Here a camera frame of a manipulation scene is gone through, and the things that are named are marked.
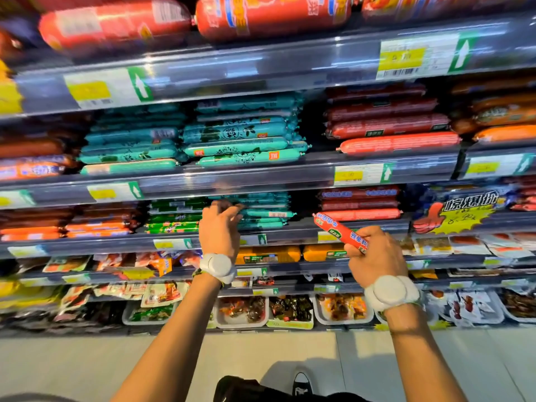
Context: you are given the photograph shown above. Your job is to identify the slim red sausage stick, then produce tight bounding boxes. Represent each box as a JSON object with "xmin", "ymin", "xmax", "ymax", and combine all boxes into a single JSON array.
[{"xmin": 313, "ymin": 212, "xmax": 369, "ymax": 254}]

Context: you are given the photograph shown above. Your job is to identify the person's right forearm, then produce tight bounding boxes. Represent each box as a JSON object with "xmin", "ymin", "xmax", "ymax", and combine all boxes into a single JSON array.
[{"xmin": 384, "ymin": 302, "xmax": 468, "ymax": 402}]

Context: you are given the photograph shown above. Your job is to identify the brown sausage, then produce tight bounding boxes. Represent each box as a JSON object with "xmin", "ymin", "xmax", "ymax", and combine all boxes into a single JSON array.
[{"xmin": 0, "ymin": 137, "xmax": 66, "ymax": 160}]

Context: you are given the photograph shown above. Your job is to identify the white left wrist tracker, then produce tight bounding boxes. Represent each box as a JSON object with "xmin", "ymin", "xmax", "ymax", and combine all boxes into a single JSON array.
[{"xmin": 192, "ymin": 253, "xmax": 238, "ymax": 289}]

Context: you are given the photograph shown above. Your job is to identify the white wrist tracker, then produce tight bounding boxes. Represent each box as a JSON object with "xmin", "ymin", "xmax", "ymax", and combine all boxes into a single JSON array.
[
  {"xmin": 192, "ymin": 253, "xmax": 238, "ymax": 289},
  {"xmin": 363, "ymin": 274, "xmax": 422, "ymax": 313}
]

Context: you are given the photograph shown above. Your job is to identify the person's black trousers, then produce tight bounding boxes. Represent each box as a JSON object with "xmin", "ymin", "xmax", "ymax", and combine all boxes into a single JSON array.
[{"xmin": 213, "ymin": 375, "xmax": 371, "ymax": 402}]

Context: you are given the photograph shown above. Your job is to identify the white packet of red meat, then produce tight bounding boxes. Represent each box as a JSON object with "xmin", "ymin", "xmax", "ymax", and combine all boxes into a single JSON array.
[{"xmin": 423, "ymin": 289, "xmax": 506, "ymax": 326}]

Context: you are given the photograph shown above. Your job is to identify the white tray of dark meat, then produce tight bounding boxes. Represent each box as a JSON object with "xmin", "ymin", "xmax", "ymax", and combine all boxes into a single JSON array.
[{"xmin": 497, "ymin": 288, "xmax": 536, "ymax": 324}]

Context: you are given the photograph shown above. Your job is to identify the person's left hand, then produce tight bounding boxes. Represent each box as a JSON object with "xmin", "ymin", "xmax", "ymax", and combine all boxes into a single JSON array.
[{"xmin": 198, "ymin": 200, "xmax": 245, "ymax": 261}]

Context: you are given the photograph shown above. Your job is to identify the stack of thin orange sausages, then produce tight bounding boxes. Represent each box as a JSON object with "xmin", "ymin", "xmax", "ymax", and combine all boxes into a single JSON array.
[{"xmin": 0, "ymin": 205, "xmax": 144, "ymax": 242}]

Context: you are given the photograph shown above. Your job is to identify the white yellow price tag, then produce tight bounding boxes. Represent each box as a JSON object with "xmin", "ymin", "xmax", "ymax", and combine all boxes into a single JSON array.
[
  {"xmin": 375, "ymin": 32, "xmax": 479, "ymax": 81},
  {"xmin": 464, "ymin": 153, "xmax": 536, "ymax": 179},
  {"xmin": 87, "ymin": 181, "xmax": 145, "ymax": 202},
  {"xmin": 334, "ymin": 162, "xmax": 396, "ymax": 187},
  {"xmin": 63, "ymin": 66, "xmax": 155, "ymax": 110}
]

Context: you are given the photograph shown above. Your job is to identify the person's left forearm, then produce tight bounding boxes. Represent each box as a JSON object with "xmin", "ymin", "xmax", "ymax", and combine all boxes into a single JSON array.
[{"xmin": 111, "ymin": 270, "xmax": 223, "ymax": 402}]

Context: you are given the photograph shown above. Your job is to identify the red sausage with blue band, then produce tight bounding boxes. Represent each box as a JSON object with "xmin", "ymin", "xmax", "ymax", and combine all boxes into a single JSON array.
[
  {"xmin": 320, "ymin": 198, "xmax": 400, "ymax": 212},
  {"xmin": 322, "ymin": 208, "xmax": 403, "ymax": 222},
  {"xmin": 318, "ymin": 185, "xmax": 401, "ymax": 200}
]

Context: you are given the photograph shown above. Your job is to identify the clear shelf price rail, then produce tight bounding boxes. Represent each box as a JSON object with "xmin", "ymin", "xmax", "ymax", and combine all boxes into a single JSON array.
[
  {"xmin": 458, "ymin": 145, "xmax": 536, "ymax": 181},
  {"xmin": 0, "ymin": 211, "xmax": 536, "ymax": 259},
  {"xmin": 0, "ymin": 147, "xmax": 461, "ymax": 210},
  {"xmin": 218, "ymin": 277, "xmax": 536, "ymax": 298},
  {"xmin": 0, "ymin": 12, "xmax": 536, "ymax": 119},
  {"xmin": 17, "ymin": 254, "xmax": 536, "ymax": 288}
]

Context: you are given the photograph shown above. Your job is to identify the white tray of orange snacks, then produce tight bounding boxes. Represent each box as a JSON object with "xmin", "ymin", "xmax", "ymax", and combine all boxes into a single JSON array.
[{"xmin": 313, "ymin": 293, "xmax": 375, "ymax": 326}]

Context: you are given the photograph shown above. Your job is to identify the white right wrist tracker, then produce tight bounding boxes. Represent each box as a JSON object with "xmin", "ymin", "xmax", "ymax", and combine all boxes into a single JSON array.
[{"xmin": 363, "ymin": 274, "xmax": 422, "ymax": 313}]

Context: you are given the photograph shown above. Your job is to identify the person's right hand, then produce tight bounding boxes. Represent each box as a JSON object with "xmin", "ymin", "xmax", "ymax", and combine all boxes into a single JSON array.
[{"xmin": 344, "ymin": 224, "xmax": 409, "ymax": 289}]

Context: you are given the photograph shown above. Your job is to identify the pile of yellow snack bags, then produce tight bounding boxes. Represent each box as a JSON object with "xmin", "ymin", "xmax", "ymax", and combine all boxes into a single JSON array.
[{"xmin": 0, "ymin": 279, "xmax": 63, "ymax": 311}]

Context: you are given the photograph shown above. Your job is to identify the row of colourful snack packets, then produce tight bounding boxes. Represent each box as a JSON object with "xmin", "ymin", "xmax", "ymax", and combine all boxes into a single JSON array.
[{"xmin": 42, "ymin": 252, "xmax": 202, "ymax": 277}]

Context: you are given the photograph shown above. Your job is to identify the yellow food packet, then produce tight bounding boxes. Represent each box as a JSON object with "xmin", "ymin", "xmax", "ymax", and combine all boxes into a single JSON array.
[
  {"xmin": 235, "ymin": 245, "xmax": 302, "ymax": 265},
  {"xmin": 302, "ymin": 243, "xmax": 349, "ymax": 263}
]

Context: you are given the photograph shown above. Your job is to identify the row of white meat packets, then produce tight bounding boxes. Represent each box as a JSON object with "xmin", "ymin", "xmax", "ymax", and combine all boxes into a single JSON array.
[{"xmin": 399, "ymin": 233, "xmax": 536, "ymax": 259}]

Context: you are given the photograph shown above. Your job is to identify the stack of thin teal sausages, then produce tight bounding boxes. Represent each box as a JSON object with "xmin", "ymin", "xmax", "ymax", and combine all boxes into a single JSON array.
[{"xmin": 209, "ymin": 192, "xmax": 296, "ymax": 231}]

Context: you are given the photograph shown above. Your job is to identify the orange blue printed sausage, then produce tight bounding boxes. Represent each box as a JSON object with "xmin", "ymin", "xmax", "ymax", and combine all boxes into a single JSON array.
[{"xmin": 0, "ymin": 155, "xmax": 79, "ymax": 181}]

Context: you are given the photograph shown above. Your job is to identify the blue yellow promo sign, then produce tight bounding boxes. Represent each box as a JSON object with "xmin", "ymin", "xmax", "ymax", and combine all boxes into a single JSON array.
[{"xmin": 412, "ymin": 187, "xmax": 511, "ymax": 236}]

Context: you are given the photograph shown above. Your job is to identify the stack of green sausage packets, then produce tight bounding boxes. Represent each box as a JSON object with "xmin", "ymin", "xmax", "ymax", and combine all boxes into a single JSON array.
[{"xmin": 145, "ymin": 198, "xmax": 210, "ymax": 235}]

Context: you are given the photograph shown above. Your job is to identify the tray of dark wrapped snacks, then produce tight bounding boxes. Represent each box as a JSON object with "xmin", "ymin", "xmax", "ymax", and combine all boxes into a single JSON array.
[{"xmin": 267, "ymin": 295, "xmax": 315, "ymax": 330}]

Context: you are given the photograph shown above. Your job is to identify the white tray of brown snacks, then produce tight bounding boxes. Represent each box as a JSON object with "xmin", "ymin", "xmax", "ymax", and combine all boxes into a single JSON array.
[{"xmin": 215, "ymin": 296, "xmax": 269, "ymax": 329}]

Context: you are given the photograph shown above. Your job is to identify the person's black shoe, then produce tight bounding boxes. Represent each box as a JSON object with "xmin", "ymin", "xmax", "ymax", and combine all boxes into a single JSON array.
[{"xmin": 291, "ymin": 372, "xmax": 313, "ymax": 397}]

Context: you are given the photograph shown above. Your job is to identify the long red sausage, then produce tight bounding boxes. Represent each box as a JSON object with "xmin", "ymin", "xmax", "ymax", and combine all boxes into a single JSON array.
[
  {"xmin": 325, "ymin": 99, "xmax": 439, "ymax": 123},
  {"xmin": 326, "ymin": 83, "xmax": 427, "ymax": 102},
  {"xmin": 326, "ymin": 114, "xmax": 451, "ymax": 140},
  {"xmin": 338, "ymin": 132, "xmax": 461, "ymax": 155}
]

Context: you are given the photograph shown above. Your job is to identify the large red sausage roll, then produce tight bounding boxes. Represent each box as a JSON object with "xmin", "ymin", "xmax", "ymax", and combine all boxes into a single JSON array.
[
  {"xmin": 39, "ymin": 0, "xmax": 193, "ymax": 52},
  {"xmin": 194, "ymin": 0, "xmax": 353, "ymax": 41},
  {"xmin": 361, "ymin": 0, "xmax": 536, "ymax": 22}
]

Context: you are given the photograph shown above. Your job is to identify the white tray of green snacks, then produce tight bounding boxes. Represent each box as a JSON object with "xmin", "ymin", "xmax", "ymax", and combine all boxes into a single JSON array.
[{"xmin": 122, "ymin": 299, "xmax": 177, "ymax": 326}]

